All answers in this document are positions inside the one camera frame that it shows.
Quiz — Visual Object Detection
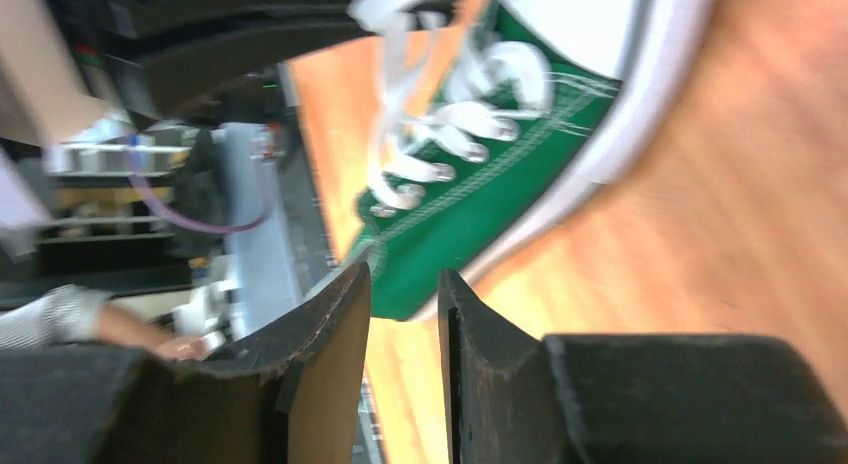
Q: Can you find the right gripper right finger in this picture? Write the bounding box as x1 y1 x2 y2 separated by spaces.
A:
438 270 847 463

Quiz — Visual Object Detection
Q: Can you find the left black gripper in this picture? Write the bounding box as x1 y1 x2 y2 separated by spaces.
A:
44 0 459 120

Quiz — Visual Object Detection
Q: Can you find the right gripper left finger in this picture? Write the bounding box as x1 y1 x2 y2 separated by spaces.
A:
1 263 371 463

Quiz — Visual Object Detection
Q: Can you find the green canvas sneaker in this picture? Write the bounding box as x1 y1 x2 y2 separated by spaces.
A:
350 0 714 321

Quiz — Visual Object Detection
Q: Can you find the person's hand in background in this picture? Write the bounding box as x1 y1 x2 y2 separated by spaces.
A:
94 304 210 360

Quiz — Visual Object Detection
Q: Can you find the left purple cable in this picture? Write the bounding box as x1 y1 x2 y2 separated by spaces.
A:
125 136 276 237

